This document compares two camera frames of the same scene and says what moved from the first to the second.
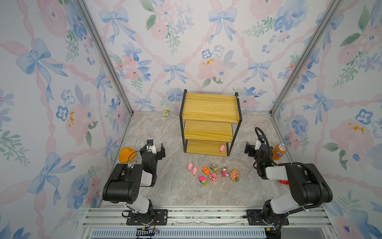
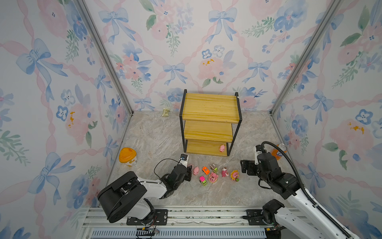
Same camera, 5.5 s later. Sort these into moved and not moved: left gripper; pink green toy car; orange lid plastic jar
Moved: left gripper
Not moved: pink green toy car; orange lid plastic jar
